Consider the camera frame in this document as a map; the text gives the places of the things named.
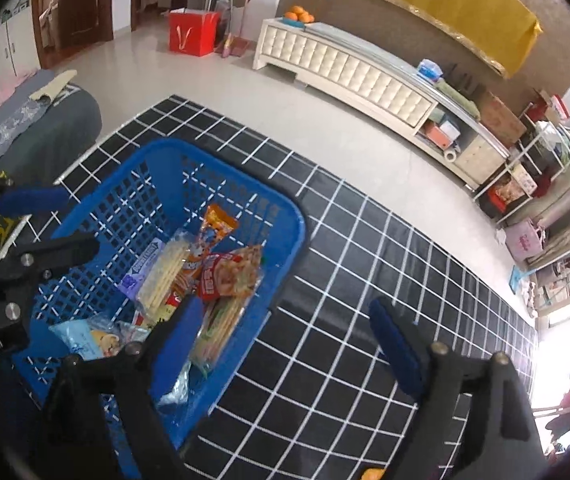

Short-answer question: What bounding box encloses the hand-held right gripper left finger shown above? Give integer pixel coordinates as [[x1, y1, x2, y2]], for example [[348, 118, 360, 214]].
[[35, 296, 204, 480]]

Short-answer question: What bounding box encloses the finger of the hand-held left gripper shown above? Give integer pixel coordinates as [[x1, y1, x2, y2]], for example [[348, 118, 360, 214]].
[[0, 232, 101, 293], [0, 166, 69, 216]]

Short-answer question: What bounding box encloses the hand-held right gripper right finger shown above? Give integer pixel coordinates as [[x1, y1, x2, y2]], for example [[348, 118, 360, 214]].
[[369, 299, 550, 480]]

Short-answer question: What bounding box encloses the clear grey snack packet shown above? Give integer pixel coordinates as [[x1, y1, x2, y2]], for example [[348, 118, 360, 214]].
[[157, 359, 194, 409]]

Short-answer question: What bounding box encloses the purple and white snack packet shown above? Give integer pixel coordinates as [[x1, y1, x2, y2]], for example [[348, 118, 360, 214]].
[[118, 239, 166, 297]]

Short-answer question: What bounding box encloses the red and white snack packet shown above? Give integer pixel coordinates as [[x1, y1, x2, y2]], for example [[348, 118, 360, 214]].
[[198, 246, 264, 302]]

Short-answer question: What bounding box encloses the light blue cartoon snack packet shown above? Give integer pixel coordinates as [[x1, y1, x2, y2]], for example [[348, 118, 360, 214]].
[[48, 318, 131, 361]]

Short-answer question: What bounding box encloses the orange stick snack packet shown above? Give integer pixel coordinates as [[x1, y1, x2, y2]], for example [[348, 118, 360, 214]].
[[172, 204, 240, 297]]

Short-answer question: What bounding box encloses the blue plastic basket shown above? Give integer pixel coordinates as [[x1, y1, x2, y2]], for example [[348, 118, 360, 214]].
[[12, 139, 308, 454]]

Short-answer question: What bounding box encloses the grey printed sofa cover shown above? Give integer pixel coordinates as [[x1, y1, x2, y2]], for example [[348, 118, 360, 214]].
[[0, 70, 103, 257]]

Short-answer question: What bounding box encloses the black checkered tablecloth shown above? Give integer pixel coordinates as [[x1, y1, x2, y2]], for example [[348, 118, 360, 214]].
[[52, 95, 538, 480]]

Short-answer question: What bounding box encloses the cream cloth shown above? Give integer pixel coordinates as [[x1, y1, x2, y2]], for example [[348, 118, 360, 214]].
[[29, 70, 78, 104]]

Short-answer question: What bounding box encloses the pink bag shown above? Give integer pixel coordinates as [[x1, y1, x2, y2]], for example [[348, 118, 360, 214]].
[[504, 219, 546, 264]]

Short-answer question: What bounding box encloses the wooden door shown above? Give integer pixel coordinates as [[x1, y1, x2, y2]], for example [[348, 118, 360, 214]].
[[32, 0, 116, 69]]

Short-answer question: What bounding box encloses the orange box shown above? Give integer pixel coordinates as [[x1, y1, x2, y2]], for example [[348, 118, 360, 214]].
[[424, 125, 448, 149]]

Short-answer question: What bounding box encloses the white shelf rack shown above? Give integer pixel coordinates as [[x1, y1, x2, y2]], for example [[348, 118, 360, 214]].
[[474, 104, 570, 227]]

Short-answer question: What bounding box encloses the red gift bag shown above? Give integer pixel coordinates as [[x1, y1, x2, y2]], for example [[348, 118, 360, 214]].
[[168, 8, 221, 57]]

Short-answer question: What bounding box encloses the cardboard box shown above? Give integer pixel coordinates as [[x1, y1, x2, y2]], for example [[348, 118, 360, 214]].
[[477, 90, 528, 148]]

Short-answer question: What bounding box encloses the green folded cloth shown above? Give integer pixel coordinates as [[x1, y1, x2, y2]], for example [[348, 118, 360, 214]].
[[435, 82, 481, 122]]

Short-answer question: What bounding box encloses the broom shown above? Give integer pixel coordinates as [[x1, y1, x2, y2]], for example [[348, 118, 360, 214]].
[[214, 0, 254, 59]]

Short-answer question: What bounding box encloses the white tufted TV cabinet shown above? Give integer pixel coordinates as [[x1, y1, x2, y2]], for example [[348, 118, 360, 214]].
[[252, 17, 512, 192]]

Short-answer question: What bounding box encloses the blue tissue box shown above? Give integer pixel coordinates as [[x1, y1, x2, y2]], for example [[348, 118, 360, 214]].
[[417, 59, 444, 84]]

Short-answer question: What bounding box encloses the red and white box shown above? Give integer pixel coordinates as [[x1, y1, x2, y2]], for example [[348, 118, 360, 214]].
[[547, 94, 569, 121]]

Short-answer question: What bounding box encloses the bunch of oranges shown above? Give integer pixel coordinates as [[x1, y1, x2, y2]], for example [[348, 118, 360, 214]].
[[284, 5, 315, 25]]

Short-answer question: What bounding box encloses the yellow wall cloth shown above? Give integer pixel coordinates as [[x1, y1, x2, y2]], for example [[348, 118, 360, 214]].
[[345, 0, 541, 79]]

